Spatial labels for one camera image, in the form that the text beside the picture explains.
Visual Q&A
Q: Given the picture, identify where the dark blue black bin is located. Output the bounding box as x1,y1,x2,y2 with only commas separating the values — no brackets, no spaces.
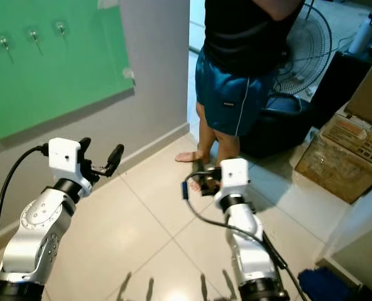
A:
238,93,317,159

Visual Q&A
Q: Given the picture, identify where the large brown cardboard box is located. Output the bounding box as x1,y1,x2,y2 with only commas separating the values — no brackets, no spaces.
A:
294,133,372,205

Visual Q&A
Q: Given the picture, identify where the person in blue shorts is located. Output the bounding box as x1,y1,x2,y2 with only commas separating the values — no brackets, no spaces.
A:
175,0,307,192

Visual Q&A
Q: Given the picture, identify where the blue cloth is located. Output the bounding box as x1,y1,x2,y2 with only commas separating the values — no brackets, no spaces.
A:
297,268,348,301

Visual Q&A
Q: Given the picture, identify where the cardboard box with printed label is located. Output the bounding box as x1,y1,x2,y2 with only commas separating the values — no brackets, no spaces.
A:
319,113,372,171

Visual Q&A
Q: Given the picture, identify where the black cabinet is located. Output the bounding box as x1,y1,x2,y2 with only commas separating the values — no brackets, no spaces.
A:
310,50,372,129

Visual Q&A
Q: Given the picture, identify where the plain cardboard box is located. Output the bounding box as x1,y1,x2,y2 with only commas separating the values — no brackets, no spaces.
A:
341,41,372,132

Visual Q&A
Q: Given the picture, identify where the white cylindrical container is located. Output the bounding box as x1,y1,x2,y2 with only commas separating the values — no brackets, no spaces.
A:
348,9,372,57

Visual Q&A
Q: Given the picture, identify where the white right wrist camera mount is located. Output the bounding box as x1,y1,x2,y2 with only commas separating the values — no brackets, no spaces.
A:
219,157,250,196

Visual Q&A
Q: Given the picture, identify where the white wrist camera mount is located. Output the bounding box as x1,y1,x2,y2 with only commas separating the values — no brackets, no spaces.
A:
48,137,84,184
219,157,250,196

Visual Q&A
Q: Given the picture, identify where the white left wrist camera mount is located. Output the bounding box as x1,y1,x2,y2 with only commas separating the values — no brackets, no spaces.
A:
48,137,84,184

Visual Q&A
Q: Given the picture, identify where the green wall board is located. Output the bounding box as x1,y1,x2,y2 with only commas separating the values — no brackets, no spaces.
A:
0,0,135,144

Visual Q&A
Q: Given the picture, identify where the metal wall hook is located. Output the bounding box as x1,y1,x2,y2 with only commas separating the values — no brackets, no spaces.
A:
55,21,69,46
28,28,43,56
0,36,15,63

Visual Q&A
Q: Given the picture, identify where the black wire fan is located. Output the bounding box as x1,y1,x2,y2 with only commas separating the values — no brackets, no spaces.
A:
271,2,334,98

